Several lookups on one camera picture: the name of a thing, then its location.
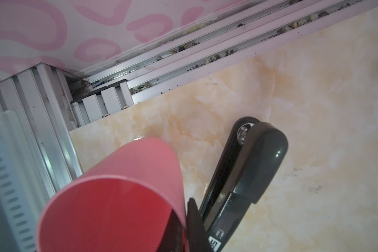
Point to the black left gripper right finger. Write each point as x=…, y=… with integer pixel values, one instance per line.
x=197, y=236

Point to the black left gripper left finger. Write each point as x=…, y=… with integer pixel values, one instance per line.
x=172, y=240

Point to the magenta plastic cup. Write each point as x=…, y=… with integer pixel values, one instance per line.
x=122, y=204

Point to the black stapler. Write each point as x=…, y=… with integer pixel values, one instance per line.
x=251, y=158

